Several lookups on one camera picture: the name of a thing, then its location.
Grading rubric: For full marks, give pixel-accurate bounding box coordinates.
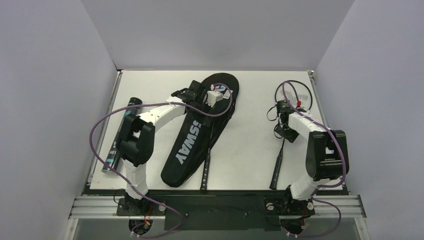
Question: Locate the black shuttlecock tube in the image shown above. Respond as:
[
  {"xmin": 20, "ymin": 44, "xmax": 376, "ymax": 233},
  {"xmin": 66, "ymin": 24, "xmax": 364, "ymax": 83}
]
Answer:
[{"xmin": 100, "ymin": 96, "xmax": 143, "ymax": 175}]

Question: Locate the purple cable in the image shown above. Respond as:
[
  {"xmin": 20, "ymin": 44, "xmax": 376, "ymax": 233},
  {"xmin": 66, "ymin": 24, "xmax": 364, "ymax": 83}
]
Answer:
[
  {"xmin": 280, "ymin": 81, "xmax": 348, "ymax": 238},
  {"xmin": 89, "ymin": 82, "xmax": 234, "ymax": 239}
]

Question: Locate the black badminton racket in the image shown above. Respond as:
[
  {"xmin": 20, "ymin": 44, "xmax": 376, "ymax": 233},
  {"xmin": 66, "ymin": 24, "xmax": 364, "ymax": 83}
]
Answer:
[
  {"xmin": 268, "ymin": 79, "xmax": 314, "ymax": 191},
  {"xmin": 200, "ymin": 117, "xmax": 228, "ymax": 192}
]

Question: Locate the aluminium frame rail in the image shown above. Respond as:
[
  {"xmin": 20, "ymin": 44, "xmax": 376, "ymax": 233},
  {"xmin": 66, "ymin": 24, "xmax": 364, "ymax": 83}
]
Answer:
[{"xmin": 68, "ymin": 195, "xmax": 367, "ymax": 220}]

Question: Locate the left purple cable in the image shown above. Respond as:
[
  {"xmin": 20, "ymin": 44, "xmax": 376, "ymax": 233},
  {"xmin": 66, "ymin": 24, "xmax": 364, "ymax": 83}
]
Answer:
[{"xmin": 89, "ymin": 82, "xmax": 234, "ymax": 239}]

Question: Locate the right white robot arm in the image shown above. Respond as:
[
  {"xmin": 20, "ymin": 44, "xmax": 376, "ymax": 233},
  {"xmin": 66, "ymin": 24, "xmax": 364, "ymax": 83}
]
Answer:
[{"xmin": 275, "ymin": 100, "xmax": 350, "ymax": 215}]

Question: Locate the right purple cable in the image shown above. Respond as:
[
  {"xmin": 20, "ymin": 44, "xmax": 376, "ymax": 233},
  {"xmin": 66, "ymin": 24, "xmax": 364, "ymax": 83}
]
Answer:
[{"xmin": 280, "ymin": 81, "xmax": 348, "ymax": 238}]

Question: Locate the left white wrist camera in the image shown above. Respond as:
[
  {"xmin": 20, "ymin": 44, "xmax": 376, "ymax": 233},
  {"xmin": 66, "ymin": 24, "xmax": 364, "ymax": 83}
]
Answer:
[{"xmin": 205, "ymin": 90, "xmax": 224, "ymax": 108}]

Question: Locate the black Crossway racket bag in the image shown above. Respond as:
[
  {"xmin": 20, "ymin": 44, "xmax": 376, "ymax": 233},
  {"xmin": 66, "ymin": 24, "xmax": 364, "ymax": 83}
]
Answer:
[{"xmin": 160, "ymin": 72, "xmax": 240, "ymax": 188}]

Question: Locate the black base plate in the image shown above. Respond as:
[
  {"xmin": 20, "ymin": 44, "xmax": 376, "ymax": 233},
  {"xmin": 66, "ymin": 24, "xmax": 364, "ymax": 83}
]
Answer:
[{"xmin": 116, "ymin": 190, "xmax": 315, "ymax": 231}]

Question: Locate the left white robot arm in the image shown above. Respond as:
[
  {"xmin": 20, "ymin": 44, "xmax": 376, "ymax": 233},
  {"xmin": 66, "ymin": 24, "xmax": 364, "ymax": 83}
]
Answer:
[{"xmin": 116, "ymin": 80, "xmax": 223, "ymax": 215}]

